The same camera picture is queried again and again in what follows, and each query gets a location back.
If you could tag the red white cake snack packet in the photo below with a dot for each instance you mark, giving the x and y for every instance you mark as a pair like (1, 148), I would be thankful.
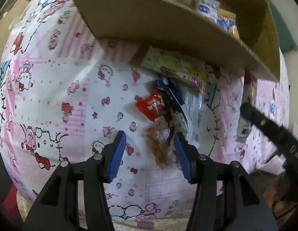
(208, 8)

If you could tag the brown jerky snack packet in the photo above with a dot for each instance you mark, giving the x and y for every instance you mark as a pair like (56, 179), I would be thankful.
(159, 138)

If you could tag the white grey snack packet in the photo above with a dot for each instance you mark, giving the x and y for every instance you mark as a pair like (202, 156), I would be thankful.
(193, 105)

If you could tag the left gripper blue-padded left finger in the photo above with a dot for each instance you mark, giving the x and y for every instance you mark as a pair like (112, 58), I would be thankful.
(56, 207)

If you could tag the white navy snack stick packet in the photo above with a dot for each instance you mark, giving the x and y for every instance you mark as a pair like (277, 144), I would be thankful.
(175, 99)

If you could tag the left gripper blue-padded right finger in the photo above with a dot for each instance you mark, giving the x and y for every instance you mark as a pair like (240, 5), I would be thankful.
(225, 198)

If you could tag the brown cardboard box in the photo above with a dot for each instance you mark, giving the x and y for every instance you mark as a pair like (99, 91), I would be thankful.
(173, 25)

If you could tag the blue yellow snack bag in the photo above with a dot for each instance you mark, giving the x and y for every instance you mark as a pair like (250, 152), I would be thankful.
(227, 21)

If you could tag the teal bed headboard cushion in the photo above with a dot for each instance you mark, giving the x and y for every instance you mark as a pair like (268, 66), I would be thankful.
(286, 39)

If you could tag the pink Hello Kitty bedsheet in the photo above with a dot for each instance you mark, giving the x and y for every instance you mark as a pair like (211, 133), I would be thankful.
(64, 95)

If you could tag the yellow pink snack packet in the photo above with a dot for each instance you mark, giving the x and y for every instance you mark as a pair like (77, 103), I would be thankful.
(172, 64)

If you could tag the small red candy packet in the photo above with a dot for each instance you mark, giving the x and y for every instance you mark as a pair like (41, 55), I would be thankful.
(153, 106)

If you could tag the person right hand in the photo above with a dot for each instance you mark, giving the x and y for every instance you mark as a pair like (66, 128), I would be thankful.
(280, 199)

